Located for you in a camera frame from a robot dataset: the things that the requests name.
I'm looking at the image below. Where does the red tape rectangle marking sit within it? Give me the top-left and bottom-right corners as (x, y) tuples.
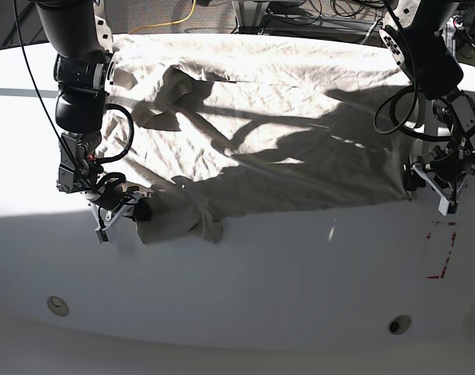
(421, 221), (458, 280)

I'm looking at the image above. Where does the yellow cable on floor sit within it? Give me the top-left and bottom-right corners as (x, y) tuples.
(127, 0), (195, 36)

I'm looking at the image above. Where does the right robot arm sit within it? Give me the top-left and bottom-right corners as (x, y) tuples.
(32, 1), (152, 234)

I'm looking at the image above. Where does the right round table grommet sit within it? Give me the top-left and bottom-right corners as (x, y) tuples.
(387, 315), (413, 335)

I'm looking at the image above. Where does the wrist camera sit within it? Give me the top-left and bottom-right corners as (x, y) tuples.
(437, 197), (459, 216)
(95, 228), (109, 244)

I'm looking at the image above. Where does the left round table grommet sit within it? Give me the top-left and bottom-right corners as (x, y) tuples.
(47, 296), (70, 317)

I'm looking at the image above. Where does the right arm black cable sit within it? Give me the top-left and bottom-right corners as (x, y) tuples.
(12, 0), (136, 196)

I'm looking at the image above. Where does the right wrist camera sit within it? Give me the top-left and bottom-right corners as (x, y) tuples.
(95, 228), (109, 244)

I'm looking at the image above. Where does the round table grommet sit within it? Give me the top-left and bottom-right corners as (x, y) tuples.
(387, 315), (413, 335)
(47, 296), (70, 317)

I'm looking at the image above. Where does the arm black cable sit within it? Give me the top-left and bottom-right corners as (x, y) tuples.
(373, 0), (453, 142)
(12, 0), (136, 196)

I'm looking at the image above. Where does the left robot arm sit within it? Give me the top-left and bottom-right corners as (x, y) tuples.
(379, 1), (475, 216)

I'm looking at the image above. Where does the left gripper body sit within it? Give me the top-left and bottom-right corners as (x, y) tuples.
(430, 152), (475, 195)

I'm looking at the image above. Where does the beige t-shirt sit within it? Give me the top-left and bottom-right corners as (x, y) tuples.
(98, 34), (417, 244)

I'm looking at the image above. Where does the aluminium frame with cables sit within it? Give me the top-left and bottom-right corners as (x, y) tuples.
(231, 1), (475, 65)

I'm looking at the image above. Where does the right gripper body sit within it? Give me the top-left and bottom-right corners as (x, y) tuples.
(87, 183), (137, 211)

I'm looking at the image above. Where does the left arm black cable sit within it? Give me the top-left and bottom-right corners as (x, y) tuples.
(373, 0), (453, 142)

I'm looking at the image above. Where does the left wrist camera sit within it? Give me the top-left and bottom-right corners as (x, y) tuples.
(437, 197), (459, 216)

